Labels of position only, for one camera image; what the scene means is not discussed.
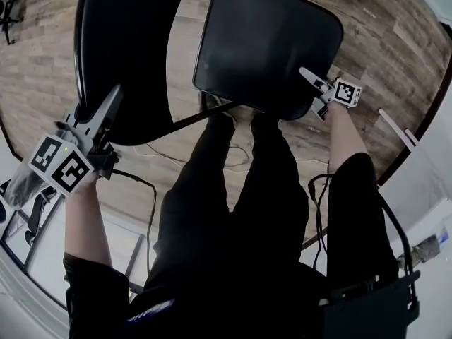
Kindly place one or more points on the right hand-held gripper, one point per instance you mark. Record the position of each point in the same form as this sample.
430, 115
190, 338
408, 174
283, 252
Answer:
346, 93

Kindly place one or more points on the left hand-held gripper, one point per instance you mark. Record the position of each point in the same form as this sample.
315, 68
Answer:
60, 164

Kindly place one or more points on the black folding chair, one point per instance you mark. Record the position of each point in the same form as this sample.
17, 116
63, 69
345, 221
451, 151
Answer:
268, 48

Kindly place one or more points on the person's right forearm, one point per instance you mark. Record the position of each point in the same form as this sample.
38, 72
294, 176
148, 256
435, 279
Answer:
344, 136

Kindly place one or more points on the person's left forearm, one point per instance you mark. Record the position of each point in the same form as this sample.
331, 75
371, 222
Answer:
86, 224

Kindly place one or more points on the office chair with plastic-wrapped headrest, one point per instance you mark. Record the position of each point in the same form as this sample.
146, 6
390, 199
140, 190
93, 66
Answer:
24, 189

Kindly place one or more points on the black office chair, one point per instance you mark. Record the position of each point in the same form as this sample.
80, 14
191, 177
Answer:
8, 16

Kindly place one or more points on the white table leg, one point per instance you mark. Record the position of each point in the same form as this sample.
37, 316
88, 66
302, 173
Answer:
411, 136
395, 127

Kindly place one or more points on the person's black shirt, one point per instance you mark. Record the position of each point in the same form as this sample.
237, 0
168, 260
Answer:
356, 217

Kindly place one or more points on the person's black trousers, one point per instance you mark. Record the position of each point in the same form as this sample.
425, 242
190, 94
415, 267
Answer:
229, 207

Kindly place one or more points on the small blue label bottle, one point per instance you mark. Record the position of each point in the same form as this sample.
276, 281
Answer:
442, 234

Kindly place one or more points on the camouflage cap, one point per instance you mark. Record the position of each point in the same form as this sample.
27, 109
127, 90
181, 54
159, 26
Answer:
420, 251

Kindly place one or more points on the black waist pack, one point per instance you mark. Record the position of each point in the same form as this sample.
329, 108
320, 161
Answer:
367, 313

